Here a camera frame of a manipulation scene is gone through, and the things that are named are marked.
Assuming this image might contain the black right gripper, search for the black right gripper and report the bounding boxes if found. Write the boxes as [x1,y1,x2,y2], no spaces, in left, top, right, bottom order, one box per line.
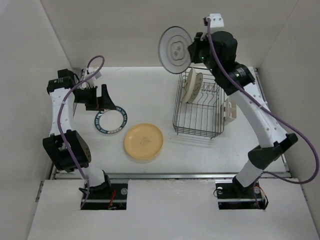
[188,31,219,75]

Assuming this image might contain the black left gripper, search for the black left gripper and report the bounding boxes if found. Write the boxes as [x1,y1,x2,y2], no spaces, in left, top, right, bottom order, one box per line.
[73,84,116,111]

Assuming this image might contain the white plate dark patterned rim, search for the white plate dark patterned rim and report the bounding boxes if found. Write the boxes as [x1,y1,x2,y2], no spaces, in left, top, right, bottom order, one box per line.
[94,106,128,135]

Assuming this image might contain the yellow plate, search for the yellow plate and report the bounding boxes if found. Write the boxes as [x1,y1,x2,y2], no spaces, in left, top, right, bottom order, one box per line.
[124,123,164,161]

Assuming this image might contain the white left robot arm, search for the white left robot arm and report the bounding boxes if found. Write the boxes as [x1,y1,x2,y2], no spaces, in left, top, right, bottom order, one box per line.
[42,75,116,199]

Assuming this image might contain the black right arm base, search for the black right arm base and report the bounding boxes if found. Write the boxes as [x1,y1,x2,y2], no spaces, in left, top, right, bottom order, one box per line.
[213,181,269,210]

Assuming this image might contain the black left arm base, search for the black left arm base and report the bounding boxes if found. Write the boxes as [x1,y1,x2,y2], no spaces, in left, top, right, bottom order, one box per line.
[79,181,129,211]

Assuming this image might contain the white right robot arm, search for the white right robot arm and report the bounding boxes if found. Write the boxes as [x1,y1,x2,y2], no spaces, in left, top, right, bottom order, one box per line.
[188,31,298,197]

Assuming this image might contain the cream white plate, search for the cream white plate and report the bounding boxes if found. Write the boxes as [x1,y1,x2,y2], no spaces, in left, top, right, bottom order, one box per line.
[181,68,197,103]

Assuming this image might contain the beige cutlery holder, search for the beige cutlery holder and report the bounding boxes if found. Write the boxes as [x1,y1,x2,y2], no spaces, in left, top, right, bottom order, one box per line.
[220,97,237,126]

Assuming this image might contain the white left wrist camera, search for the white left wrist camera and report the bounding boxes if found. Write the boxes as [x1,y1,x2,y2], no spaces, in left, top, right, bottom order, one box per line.
[83,70,102,88]

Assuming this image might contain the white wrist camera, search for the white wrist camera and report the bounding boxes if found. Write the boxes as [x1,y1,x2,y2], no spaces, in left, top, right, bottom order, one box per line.
[203,13,225,28]
[83,70,102,88]

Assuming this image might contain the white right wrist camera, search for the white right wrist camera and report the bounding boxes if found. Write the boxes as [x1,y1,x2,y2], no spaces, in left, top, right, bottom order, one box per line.
[203,13,225,28]

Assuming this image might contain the grey wire dish rack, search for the grey wire dish rack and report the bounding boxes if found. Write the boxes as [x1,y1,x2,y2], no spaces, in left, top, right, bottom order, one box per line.
[172,67,225,139]

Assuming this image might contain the aluminium rail front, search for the aluminium rail front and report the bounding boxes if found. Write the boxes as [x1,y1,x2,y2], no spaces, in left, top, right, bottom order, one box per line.
[34,172,292,202]

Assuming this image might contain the aluminium rail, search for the aluminium rail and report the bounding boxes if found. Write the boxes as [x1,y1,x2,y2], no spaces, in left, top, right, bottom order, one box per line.
[252,66,291,173]
[34,172,292,202]

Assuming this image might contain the aluminium rail right side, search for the aluminium rail right side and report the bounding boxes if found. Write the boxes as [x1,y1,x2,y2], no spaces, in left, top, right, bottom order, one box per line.
[252,66,291,173]

